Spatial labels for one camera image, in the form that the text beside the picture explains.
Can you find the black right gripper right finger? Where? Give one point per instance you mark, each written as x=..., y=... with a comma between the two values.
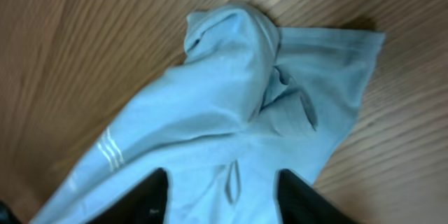
x=299, y=203

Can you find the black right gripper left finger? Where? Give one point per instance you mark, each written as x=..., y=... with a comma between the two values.
x=144, y=204

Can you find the light blue t-shirt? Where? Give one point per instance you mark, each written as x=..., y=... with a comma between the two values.
x=250, y=99

